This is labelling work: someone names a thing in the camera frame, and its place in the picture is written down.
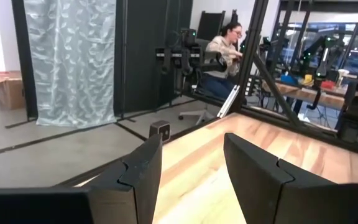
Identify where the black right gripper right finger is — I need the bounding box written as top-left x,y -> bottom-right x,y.
223,133 -> 335,224

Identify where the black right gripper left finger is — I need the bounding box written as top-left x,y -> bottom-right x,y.
88,133 -> 163,224

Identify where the silver aluminium bar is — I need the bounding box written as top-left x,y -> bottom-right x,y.
217,84 -> 241,119

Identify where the wooden workbench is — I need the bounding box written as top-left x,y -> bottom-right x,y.
259,79 -> 349,110

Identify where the black partition panel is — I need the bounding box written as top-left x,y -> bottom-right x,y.
113,0 -> 194,118

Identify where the person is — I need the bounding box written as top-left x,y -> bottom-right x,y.
202,22 -> 245,100

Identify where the white leaf pattern curtain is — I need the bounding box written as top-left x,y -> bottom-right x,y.
23,0 -> 117,128

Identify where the brown cardboard box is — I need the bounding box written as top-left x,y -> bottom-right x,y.
0,77 -> 27,110

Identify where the black table-level camera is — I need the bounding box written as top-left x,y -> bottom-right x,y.
149,120 -> 171,143

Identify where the black rig post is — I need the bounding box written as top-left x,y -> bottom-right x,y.
228,0 -> 303,127

